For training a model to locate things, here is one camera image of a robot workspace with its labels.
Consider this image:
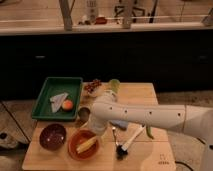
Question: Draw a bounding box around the green chili pepper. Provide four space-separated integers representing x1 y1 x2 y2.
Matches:
146 126 154 139

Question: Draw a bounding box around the white handled black brush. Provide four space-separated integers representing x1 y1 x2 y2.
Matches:
116 125 145 160

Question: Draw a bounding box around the orange peach fruit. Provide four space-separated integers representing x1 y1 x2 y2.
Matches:
62 100 73 111

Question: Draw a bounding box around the dark purple bowl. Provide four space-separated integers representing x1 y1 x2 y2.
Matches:
39 124 66 151

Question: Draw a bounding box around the blue sponge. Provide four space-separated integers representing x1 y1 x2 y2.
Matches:
111 120 128 130

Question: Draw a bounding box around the yellow banana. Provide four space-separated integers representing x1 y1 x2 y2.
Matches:
76 136 98 154

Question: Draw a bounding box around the small metal cup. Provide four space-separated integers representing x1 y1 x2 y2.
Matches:
78 107 90 123

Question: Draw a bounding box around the bunch of red grapes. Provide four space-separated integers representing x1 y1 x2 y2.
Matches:
84 79 102 93

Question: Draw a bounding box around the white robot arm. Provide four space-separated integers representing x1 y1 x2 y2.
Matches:
88 90 213 171

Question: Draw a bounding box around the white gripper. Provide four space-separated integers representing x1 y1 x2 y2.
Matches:
88 116 108 136

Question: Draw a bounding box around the grey folded cloth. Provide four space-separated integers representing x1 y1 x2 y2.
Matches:
50 93 68 113

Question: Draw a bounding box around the green plastic tray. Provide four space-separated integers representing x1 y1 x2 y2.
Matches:
32 77 83 121

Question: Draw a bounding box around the red bowl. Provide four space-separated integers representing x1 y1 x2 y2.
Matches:
68 129 99 161

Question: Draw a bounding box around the green cup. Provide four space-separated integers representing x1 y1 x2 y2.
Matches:
109 79 120 93

